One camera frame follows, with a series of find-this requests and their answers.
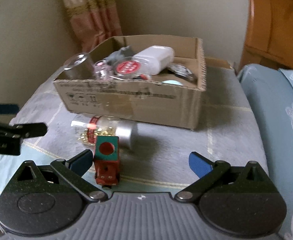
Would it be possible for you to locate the brown cardboard box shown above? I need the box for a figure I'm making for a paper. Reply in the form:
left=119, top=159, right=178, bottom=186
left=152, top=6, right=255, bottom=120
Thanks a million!
left=53, top=35, right=206, bottom=129

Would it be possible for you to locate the glass bottle silver cap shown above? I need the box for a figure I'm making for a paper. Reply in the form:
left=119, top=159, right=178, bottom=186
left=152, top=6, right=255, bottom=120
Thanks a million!
left=70, top=114, right=137, bottom=149

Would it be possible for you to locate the light blue oval case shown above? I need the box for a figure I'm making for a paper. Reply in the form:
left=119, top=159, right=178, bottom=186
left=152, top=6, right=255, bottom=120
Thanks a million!
left=162, top=80, right=183, bottom=86

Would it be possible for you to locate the clear jar red lid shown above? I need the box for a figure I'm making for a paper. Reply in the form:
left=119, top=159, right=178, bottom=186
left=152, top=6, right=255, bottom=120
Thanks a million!
left=113, top=57, right=151, bottom=80

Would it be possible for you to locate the red toy train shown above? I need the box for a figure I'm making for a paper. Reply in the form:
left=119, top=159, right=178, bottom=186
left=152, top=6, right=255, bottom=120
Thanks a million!
left=93, top=135, right=120, bottom=187

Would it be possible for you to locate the wooden headboard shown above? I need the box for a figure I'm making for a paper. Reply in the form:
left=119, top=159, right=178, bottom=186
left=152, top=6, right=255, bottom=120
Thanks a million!
left=240, top=0, right=293, bottom=69

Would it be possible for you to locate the clear glass cup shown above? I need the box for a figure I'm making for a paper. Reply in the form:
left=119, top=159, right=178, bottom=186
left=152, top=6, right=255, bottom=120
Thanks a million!
left=63, top=53, right=95, bottom=80

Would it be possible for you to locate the grey hippo figurine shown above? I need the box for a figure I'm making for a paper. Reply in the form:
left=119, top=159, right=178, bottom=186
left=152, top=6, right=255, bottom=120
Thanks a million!
left=104, top=46, right=134, bottom=66

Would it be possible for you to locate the pink keychain charm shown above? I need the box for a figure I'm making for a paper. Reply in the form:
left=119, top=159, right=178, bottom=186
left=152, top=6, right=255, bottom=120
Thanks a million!
left=94, top=60, right=113, bottom=80

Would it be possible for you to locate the striped pink curtain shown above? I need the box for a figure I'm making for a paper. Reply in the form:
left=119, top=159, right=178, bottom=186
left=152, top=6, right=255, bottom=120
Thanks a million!
left=63, top=0, right=122, bottom=52

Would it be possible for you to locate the white plastic box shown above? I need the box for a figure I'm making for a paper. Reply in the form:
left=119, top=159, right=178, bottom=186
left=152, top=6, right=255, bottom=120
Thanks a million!
left=132, top=46, right=175, bottom=75

